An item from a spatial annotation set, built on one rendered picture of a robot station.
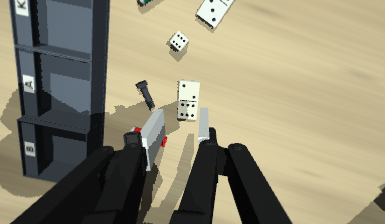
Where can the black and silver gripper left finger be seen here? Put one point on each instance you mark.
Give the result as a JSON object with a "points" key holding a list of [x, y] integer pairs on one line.
{"points": [[116, 199]]}

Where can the green aa battery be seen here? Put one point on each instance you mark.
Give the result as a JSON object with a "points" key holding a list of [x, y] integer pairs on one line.
{"points": [[144, 1]]}

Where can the white domino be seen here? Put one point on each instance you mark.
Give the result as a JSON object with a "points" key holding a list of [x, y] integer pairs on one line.
{"points": [[213, 10], [188, 99]]}

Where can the white die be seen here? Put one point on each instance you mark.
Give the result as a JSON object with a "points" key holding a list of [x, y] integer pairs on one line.
{"points": [[179, 40]]}

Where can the dark grey rack of three bins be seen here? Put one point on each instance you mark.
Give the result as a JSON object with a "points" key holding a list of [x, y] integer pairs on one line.
{"points": [[62, 100]]}

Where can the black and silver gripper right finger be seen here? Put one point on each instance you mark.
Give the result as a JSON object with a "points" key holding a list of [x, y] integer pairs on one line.
{"points": [[255, 200]]}

